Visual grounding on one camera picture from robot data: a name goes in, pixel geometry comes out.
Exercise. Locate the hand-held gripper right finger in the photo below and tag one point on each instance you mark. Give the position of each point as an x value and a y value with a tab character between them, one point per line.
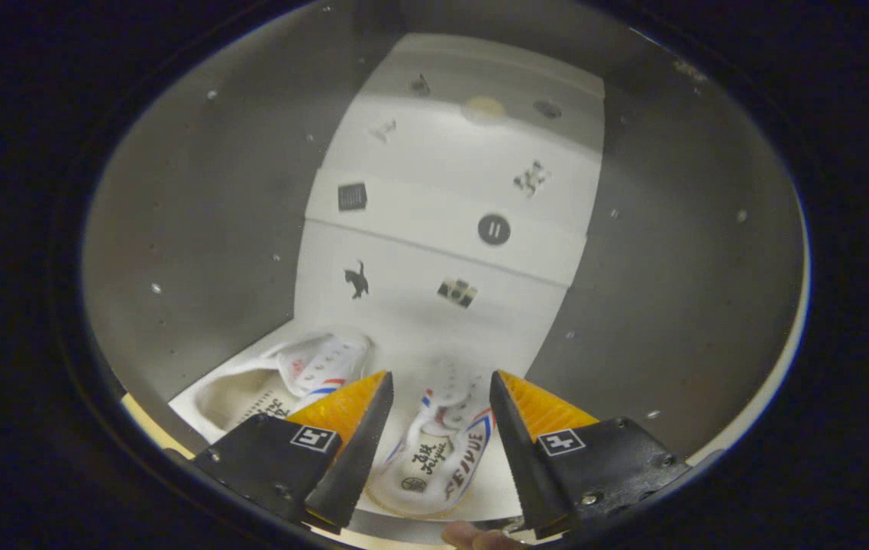
530	458

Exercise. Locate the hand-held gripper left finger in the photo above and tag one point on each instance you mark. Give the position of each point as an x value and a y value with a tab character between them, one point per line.
354	473

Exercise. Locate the white striped shoe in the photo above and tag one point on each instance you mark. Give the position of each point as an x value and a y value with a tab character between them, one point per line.
434	458
312	367

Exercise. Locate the grey shoe cabinet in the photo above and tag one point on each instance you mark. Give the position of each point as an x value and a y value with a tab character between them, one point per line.
213	191

